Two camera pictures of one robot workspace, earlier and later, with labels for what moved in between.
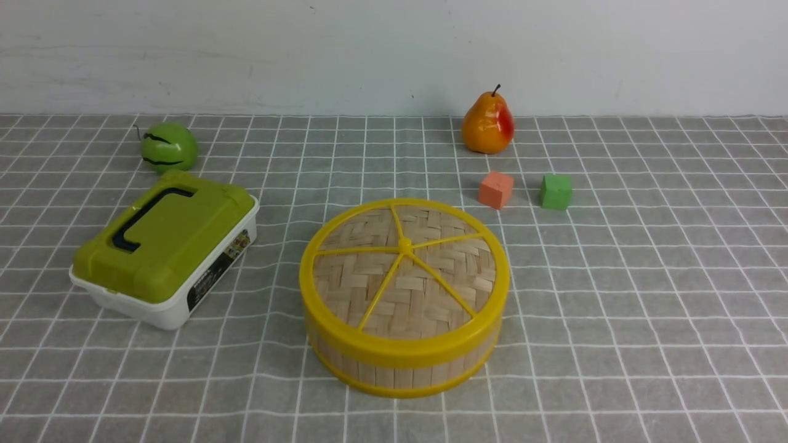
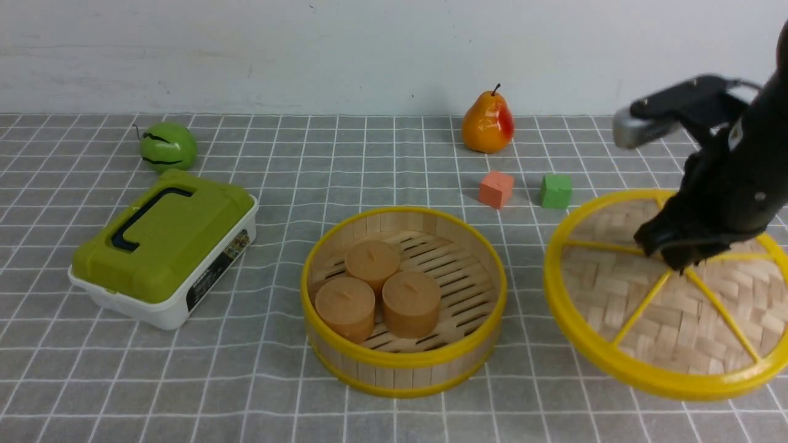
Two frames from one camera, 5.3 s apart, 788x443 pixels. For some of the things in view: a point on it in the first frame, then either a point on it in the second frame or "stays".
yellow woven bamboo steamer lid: (403, 278) → (718, 328)
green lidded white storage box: (157, 254) stays
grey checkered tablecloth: (653, 309) stays
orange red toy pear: (488, 125) stays
